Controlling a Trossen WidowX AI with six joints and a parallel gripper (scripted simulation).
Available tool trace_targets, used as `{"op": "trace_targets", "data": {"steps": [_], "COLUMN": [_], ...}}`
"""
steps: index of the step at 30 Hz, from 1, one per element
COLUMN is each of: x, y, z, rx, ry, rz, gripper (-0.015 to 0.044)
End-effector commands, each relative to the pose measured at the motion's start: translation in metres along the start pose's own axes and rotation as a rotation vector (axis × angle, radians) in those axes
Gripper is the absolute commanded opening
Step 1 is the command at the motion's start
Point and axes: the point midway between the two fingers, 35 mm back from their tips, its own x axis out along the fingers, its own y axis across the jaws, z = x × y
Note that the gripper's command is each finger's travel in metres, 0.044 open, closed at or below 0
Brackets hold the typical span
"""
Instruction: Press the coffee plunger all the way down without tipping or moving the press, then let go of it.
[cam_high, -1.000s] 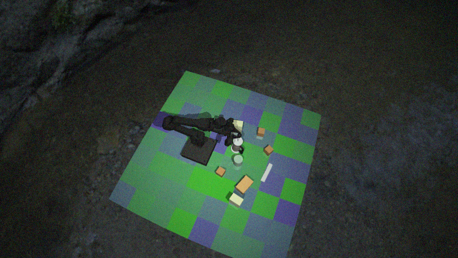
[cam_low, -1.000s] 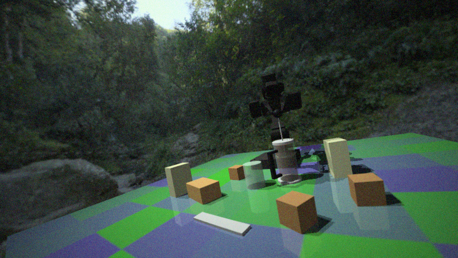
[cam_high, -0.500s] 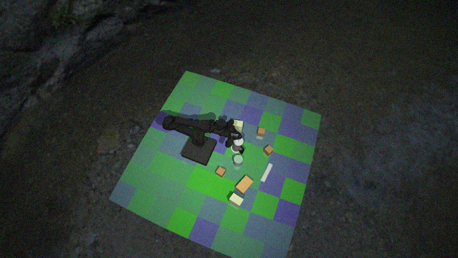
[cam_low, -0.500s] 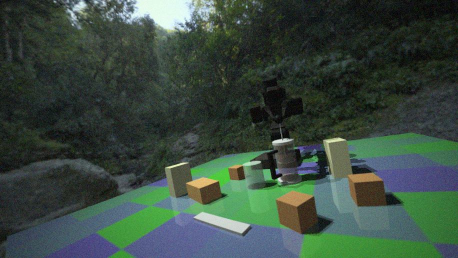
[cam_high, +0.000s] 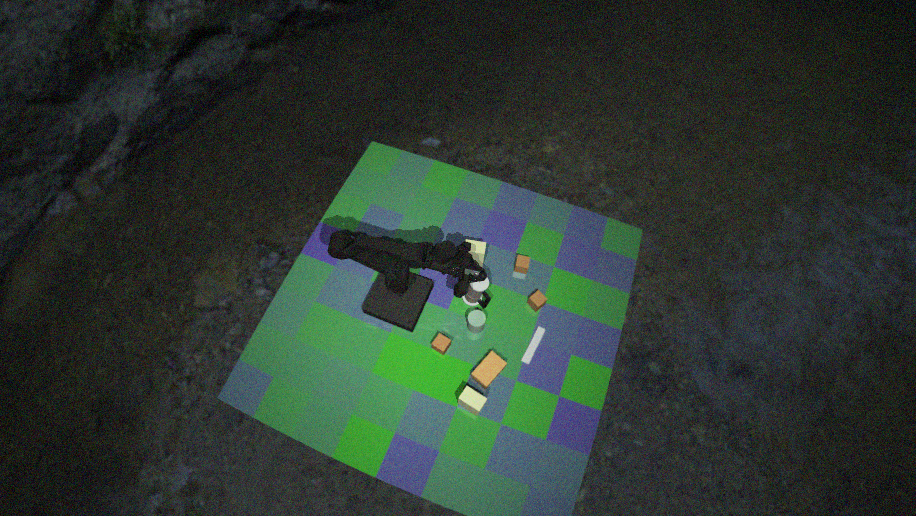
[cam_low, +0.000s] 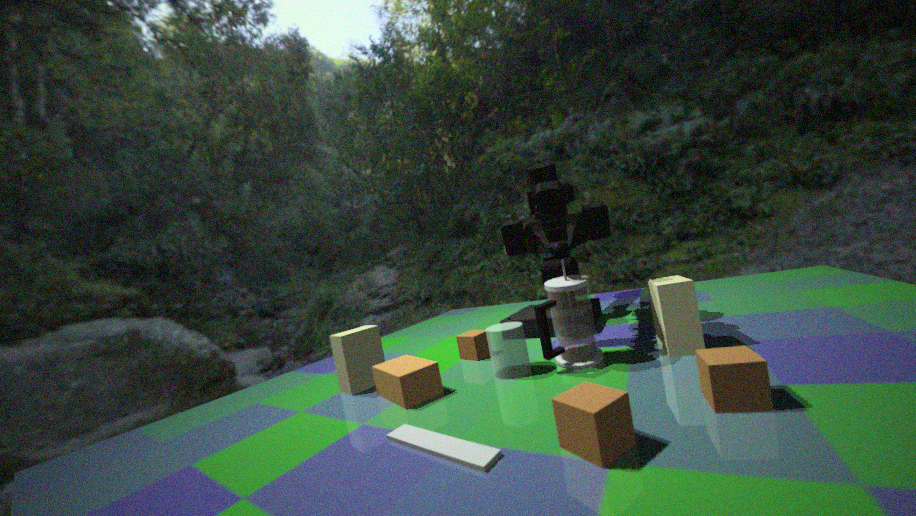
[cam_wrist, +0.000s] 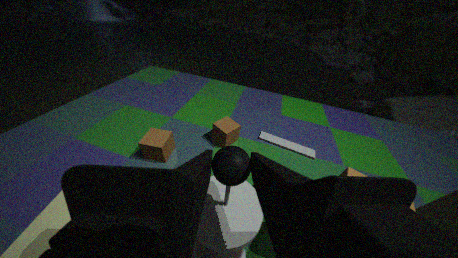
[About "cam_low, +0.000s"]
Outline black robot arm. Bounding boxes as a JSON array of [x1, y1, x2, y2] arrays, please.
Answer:
[[526, 161, 579, 287]]

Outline white flat bar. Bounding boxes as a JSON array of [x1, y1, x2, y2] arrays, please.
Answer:
[[386, 424, 502, 473]]

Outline translucent pale green cylinder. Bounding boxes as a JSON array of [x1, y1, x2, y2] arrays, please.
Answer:
[[486, 322, 531, 379]]

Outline glass french press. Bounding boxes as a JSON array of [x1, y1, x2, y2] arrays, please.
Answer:
[[534, 241, 603, 369]]

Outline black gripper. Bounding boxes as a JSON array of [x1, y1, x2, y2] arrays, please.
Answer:
[[501, 202, 611, 256]]

